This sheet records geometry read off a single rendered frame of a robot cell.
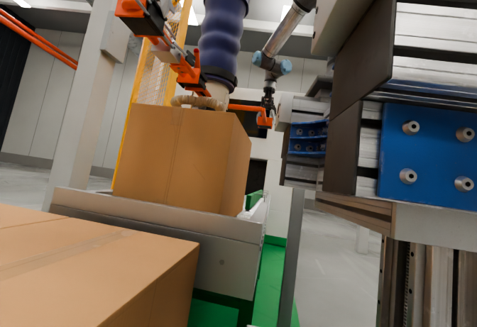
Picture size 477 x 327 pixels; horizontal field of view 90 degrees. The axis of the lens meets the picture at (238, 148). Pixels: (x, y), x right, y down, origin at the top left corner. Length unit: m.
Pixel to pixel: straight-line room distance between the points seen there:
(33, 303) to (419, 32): 0.48
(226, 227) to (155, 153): 0.37
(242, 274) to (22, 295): 0.50
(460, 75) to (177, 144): 0.76
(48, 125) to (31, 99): 1.51
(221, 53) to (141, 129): 0.52
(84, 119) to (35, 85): 12.23
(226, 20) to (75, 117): 1.23
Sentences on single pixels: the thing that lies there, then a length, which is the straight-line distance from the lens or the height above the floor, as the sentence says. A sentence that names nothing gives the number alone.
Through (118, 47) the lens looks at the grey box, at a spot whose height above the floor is 1.55.
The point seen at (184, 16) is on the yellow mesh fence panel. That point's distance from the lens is 1.99.
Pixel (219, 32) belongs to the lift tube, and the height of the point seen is 1.38.
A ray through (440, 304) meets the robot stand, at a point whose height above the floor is 0.58.
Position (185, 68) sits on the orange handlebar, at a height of 1.06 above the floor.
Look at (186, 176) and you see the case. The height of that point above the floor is 0.71.
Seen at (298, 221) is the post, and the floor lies 0.56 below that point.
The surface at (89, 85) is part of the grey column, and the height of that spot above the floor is 1.21.
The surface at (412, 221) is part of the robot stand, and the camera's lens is 0.37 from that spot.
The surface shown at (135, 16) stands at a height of 1.05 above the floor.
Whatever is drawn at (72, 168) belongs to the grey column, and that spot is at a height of 0.63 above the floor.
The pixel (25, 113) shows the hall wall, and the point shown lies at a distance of 13.97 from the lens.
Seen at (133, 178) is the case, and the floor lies 0.67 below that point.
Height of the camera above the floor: 0.72
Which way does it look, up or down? 7 degrees up
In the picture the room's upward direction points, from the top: 9 degrees clockwise
